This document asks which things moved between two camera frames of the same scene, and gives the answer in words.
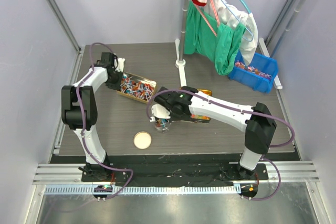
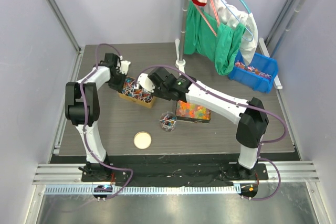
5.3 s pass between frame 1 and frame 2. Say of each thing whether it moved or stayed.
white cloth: stayed
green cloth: stayed
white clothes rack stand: stayed
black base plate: stayed
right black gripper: moved
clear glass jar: moved
